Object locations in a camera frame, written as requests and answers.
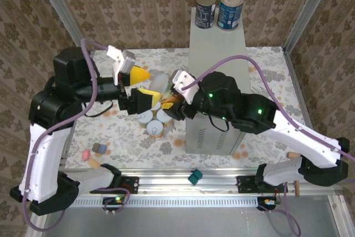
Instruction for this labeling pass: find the floral tablecloth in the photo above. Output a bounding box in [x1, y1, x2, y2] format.
[65, 47, 302, 170]

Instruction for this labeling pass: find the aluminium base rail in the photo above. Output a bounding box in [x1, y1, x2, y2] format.
[55, 168, 342, 196]

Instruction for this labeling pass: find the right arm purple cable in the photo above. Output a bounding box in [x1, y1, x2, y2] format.
[181, 55, 355, 237]

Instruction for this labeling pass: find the slim dark blue can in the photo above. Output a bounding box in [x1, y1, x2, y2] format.
[195, 0, 216, 29]

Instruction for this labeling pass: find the orange fruit label can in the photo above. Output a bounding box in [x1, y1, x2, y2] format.
[146, 120, 165, 139]

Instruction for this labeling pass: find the right gripper thin black cable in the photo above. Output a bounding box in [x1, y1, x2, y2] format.
[207, 114, 231, 133]

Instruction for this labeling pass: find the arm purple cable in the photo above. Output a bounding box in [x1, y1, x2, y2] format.
[181, 55, 355, 237]
[21, 38, 131, 232]

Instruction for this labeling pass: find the aluminium frame post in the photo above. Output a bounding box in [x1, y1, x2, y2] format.
[283, 0, 338, 52]
[32, 0, 92, 56]

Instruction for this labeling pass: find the gripper thin black cable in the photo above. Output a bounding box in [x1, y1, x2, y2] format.
[207, 114, 231, 133]
[84, 100, 114, 118]

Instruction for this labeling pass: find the small wooden mallet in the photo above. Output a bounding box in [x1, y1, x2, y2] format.
[287, 150, 302, 198]

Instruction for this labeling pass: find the left gripper thin black cable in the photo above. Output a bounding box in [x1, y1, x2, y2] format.
[84, 100, 114, 118]

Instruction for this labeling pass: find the grey metal box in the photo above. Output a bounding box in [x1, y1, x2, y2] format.
[185, 7, 255, 155]

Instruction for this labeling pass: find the large blue can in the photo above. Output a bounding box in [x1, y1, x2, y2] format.
[216, 0, 244, 31]

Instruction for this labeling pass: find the green label white-lid can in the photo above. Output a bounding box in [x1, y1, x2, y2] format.
[138, 109, 155, 127]

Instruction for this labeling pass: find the grey metal lower sheet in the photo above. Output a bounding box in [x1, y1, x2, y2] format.
[41, 206, 343, 237]

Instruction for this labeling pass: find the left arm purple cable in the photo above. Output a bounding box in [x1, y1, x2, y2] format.
[21, 38, 131, 232]

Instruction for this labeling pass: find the small green block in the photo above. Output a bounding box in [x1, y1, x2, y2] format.
[187, 168, 204, 185]

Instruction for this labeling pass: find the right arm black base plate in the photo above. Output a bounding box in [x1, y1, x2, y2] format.
[237, 175, 260, 194]

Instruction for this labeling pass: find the grey blue eraser block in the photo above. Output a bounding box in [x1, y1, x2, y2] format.
[92, 142, 108, 155]

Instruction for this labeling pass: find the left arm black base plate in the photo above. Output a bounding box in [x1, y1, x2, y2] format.
[110, 175, 139, 195]

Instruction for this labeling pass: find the slotted grey cable duct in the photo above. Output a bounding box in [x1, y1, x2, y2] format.
[76, 195, 260, 209]

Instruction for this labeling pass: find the plastic-lidded yellow label can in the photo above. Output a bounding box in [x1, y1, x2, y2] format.
[149, 73, 174, 102]

